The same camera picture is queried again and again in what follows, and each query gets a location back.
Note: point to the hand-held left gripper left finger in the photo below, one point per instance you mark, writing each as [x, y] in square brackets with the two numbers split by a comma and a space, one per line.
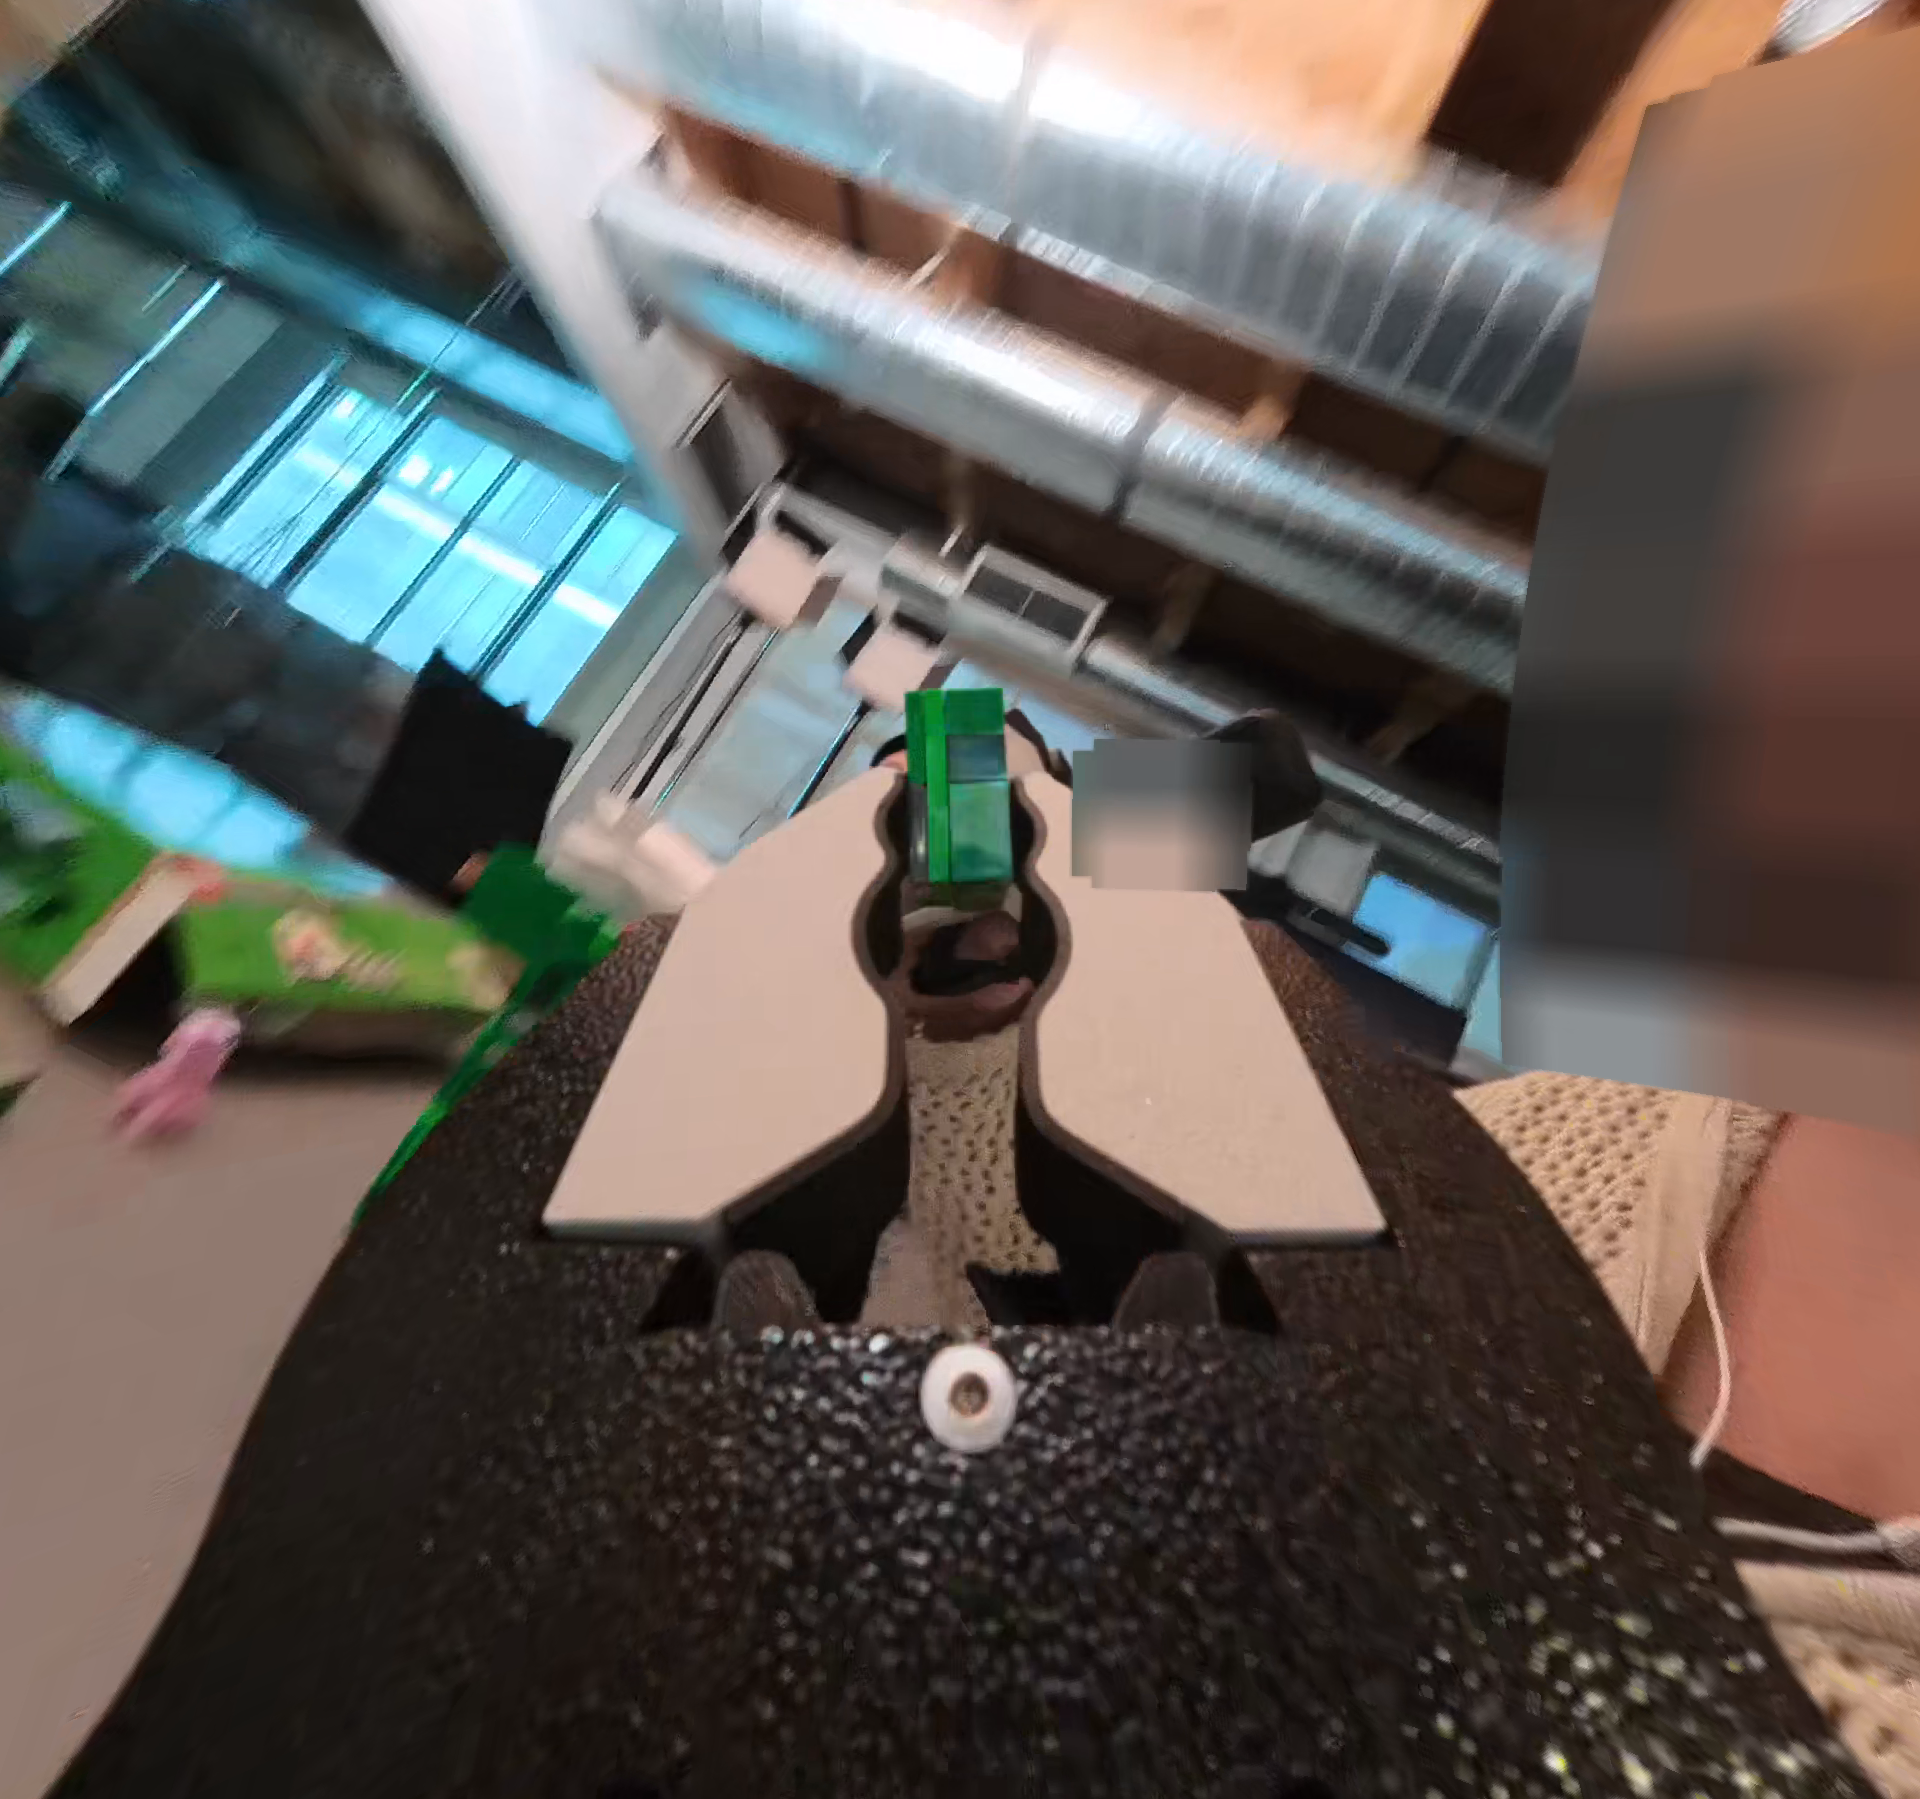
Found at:
[733, 1066]

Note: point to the silver ventilation duct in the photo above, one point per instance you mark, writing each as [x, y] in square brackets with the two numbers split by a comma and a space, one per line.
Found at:
[1050, 399]
[1197, 206]

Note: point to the pink lego pig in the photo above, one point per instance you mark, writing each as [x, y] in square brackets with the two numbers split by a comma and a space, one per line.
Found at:
[174, 1083]

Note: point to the person's knit-sweater torso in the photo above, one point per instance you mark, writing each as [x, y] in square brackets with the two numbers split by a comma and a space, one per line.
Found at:
[1588, 1168]

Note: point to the green lego box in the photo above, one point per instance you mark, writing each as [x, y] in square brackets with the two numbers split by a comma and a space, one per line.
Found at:
[344, 961]

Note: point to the green lego foot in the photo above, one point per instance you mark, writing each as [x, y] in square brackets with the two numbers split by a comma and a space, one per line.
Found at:
[948, 806]

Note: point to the stack of green plastic crates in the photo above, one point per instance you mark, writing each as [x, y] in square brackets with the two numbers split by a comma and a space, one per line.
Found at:
[529, 908]

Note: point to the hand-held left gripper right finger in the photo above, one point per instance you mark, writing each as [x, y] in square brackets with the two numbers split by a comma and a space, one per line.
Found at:
[1188, 1083]

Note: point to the black high-back office chair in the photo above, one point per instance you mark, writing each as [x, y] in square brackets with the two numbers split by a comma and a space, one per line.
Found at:
[444, 779]

